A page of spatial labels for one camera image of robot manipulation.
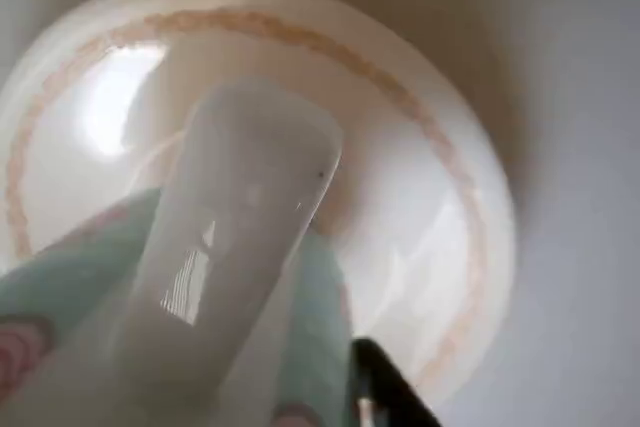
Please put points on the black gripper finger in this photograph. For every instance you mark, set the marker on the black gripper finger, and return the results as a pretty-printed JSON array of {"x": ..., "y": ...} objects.
[{"x": 395, "y": 387}]

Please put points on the patterned teal and pink mug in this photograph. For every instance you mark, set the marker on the patterned teal and pink mug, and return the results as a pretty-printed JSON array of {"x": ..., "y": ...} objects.
[{"x": 240, "y": 247}]

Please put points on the cream saucer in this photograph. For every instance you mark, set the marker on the cream saucer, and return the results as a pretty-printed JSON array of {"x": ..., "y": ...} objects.
[{"x": 425, "y": 197}]

